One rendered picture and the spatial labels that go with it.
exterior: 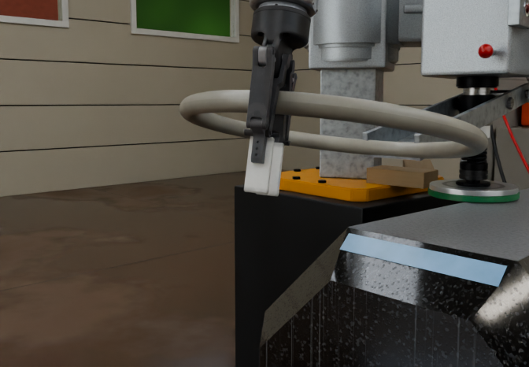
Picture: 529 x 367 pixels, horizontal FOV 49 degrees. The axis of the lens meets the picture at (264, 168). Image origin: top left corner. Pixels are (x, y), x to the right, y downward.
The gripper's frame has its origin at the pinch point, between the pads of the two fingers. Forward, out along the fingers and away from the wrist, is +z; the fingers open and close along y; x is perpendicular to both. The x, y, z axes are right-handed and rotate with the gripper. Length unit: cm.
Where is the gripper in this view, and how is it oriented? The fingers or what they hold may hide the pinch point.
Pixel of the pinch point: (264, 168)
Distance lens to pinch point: 73.7
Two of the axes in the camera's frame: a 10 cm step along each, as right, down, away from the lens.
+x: -9.5, -0.9, 2.8
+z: -1.2, 9.9, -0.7
